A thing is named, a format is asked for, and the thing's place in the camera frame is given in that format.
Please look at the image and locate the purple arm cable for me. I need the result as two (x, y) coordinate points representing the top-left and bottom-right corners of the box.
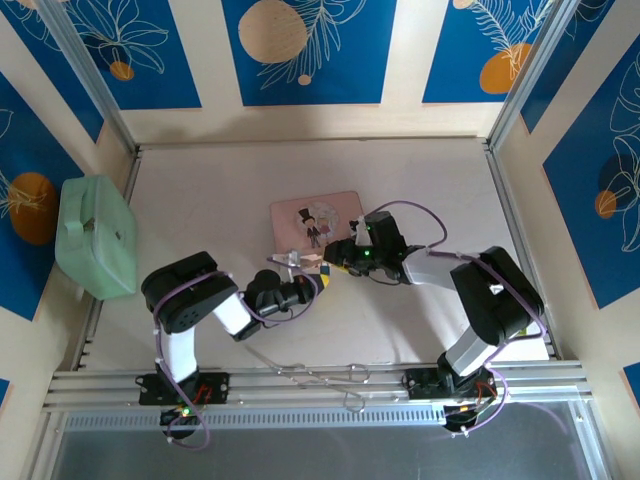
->
(372, 199), (550, 442)
(152, 269), (321, 449)

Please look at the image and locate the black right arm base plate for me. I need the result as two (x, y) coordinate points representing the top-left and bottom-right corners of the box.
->
(403, 367), (502, 402)

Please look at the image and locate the grey slotted cable duct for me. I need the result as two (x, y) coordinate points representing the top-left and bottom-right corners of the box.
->
(63, 410), (447, 432)

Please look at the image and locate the aluminium side rail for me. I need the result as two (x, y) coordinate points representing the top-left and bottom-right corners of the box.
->
(72, 144), (144, 372)
(483, 139), (565, 362)

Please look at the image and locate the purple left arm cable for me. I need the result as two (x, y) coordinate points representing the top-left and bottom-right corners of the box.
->
(152, 269), (321, 449)

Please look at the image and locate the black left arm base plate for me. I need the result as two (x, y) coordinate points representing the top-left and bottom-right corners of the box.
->
(137, 372), (232, 407)

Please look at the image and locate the bent metal wire hook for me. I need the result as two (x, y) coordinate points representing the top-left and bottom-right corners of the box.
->
(343, 362), (374, 412)

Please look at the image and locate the aluminium frame post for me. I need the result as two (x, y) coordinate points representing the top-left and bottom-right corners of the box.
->
(35, 0), (140, 154)
(487, 0), (574, 151)

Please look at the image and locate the aluminium table edge rail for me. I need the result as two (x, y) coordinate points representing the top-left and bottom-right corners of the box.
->
(42, 358), (595, 415)

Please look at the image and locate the pink wedding couple tin box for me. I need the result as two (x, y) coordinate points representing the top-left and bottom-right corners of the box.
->
(269, 189), (365, 261)

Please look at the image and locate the long metal wire hook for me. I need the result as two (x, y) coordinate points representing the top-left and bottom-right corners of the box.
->
(248, 344), (346, 391)

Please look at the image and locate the mint green carry case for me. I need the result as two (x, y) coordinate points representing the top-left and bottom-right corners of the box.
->
(53, 174), (139, 301)

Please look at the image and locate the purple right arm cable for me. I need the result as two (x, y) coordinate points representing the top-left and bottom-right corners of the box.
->
(372, 199), (550, 442)

